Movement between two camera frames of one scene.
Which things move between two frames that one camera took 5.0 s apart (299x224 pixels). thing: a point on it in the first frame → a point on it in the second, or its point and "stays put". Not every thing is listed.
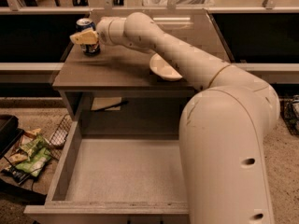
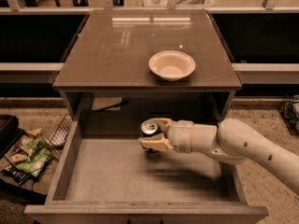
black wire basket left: x=56 y=145 stays put
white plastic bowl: x=161 y=68 stays put
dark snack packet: x=15 y=174 stays put
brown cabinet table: x=117 y=84 stays put
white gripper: x=103 y=31 → x=179 y=133
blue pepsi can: x=81 y=25 → x=149 y=128
